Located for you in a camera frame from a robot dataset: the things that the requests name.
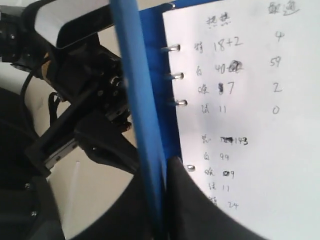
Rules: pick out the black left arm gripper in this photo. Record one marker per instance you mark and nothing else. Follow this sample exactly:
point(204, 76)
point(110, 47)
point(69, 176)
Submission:
point(90, 77)

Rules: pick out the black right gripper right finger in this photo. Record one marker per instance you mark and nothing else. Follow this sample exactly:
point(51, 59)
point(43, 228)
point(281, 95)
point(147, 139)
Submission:
point(190, 215)

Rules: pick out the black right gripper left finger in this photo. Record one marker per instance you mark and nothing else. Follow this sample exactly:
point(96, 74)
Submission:
point(99, 202)

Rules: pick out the blue ring binder notebook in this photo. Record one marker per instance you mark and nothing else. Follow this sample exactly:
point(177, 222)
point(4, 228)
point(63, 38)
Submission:
point(232, 88)

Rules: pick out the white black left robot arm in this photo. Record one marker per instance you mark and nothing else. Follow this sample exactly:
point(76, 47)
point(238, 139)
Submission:
point(28, 210)

